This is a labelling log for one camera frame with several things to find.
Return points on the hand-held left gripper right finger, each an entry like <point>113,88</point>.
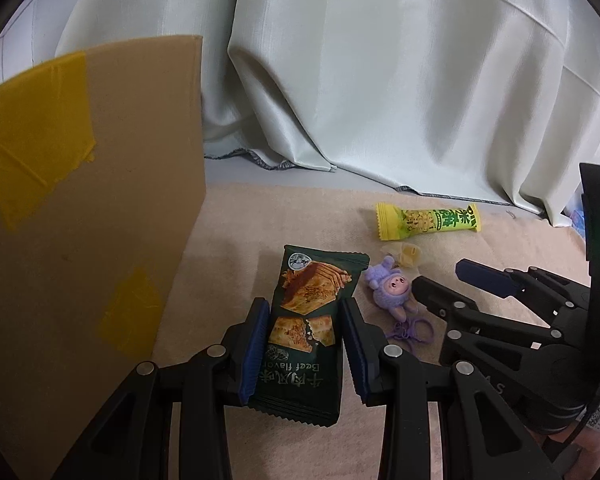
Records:
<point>354,345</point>

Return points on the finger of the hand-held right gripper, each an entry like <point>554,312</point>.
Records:
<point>480,272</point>
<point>490,335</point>

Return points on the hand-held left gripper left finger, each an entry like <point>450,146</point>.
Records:
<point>255,345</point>

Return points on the dark green cracker packet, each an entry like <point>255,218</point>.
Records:
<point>305,300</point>

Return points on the cardboard box with yellow tape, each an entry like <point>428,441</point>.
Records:
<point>130,160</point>

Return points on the yellow-green snack bar packet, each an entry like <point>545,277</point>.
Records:
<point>425,220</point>

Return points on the yellow candy wrapper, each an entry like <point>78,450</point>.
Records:
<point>405,254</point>

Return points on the blue and white packets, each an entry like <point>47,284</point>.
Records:
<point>578,220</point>

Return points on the pale green curtain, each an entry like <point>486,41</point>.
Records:
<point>380,85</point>

